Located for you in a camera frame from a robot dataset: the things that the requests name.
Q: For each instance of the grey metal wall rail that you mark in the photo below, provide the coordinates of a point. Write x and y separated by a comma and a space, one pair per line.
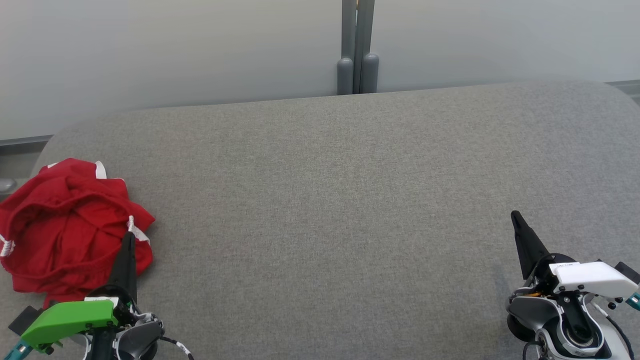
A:
25, 140
625, 87

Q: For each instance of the grey double partition post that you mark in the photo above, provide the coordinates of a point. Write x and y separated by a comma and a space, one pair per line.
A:
357, 50

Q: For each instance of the red basketball jersey white trim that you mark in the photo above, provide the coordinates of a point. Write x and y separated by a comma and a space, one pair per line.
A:
35, 282

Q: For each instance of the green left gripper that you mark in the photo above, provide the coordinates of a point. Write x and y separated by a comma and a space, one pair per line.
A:
70, 317

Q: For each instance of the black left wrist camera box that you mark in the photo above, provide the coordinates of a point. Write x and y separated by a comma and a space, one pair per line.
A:
25, 320

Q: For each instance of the red shorts white stripe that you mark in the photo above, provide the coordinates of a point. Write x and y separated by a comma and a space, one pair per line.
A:
75, 200

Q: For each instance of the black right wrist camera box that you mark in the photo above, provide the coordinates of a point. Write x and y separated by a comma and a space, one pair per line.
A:
628, 272

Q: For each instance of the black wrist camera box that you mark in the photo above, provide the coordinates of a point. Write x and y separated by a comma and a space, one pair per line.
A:
628, 272
25, 320

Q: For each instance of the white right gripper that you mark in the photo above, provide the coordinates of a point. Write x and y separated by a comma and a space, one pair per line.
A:
592, 277

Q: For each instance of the grey rounded metal foot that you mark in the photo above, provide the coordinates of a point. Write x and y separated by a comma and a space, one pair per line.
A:
6, 185

